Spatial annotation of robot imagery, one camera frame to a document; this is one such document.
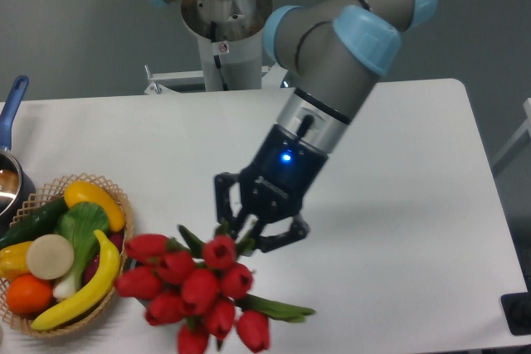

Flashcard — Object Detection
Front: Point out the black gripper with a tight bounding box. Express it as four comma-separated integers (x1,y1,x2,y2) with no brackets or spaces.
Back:
214,124,329,253

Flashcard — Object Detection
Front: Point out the red tulip bouquet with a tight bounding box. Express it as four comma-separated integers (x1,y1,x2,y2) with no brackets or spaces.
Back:
114,225,315,353

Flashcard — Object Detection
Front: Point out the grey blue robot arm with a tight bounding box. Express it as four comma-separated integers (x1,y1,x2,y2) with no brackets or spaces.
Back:
150,0,437,254

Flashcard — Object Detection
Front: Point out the dark grey ribbed vase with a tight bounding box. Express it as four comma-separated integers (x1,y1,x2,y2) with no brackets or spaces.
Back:
122,258,137,274

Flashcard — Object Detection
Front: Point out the purple red vegetable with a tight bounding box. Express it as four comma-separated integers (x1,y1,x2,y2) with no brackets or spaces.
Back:
83,232,124,285

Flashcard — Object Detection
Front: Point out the yellow banana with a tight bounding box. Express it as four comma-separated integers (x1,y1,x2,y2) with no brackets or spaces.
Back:
31,230,121,332

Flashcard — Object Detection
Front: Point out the yellow lemon squash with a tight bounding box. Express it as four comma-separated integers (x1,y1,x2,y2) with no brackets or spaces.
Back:
63,180,125,232

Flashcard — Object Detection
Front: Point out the beige round disc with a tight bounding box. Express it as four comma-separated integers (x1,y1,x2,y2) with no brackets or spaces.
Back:
26,234,75,280

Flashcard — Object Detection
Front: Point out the green cucumber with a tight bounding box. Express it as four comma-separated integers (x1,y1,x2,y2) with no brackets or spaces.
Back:
1,196,68,249

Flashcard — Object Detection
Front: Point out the orange fruit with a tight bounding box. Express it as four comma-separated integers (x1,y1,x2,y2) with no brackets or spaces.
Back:
6,274,53,314

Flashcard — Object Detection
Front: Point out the yellow bell pepper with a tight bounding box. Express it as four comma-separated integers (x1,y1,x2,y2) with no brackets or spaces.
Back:
1,241,32,280

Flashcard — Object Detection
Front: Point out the black device at edge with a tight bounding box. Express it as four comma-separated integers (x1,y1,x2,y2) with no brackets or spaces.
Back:
500,292,530,336

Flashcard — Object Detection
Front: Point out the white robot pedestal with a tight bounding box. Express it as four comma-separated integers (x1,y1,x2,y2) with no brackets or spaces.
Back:
145,0,273,95

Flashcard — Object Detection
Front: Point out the blue handled saucepan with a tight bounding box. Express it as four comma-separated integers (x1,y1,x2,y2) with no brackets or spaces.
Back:
1,75,35,235

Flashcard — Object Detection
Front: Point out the white frame at right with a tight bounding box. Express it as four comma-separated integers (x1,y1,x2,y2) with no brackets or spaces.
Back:
491,98,530,178

